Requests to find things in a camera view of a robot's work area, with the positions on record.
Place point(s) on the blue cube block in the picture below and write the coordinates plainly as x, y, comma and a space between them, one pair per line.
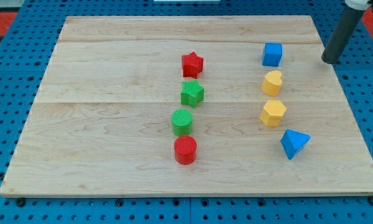
272, 54

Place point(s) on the blue triangle block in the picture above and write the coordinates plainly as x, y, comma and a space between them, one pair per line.
293, 142

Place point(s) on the wooden board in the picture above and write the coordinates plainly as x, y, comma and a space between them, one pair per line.
100, 124

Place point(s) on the green star block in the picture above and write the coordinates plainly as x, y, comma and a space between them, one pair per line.
192, 93

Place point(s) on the green cylinder block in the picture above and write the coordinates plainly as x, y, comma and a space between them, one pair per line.
181, 121

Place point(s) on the yellow hexagon block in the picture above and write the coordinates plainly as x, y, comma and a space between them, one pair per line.
272, 113

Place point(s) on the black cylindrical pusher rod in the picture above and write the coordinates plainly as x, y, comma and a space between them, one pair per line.
341, 34

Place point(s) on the red cylinder block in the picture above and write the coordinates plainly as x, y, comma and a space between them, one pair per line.
185, 148

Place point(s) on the yellow heart block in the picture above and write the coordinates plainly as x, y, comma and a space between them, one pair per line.
272, 83

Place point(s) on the white rod mount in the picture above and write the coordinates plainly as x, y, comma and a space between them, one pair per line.
360, 5

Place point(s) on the red star block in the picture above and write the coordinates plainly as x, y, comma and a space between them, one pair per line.
192, 65

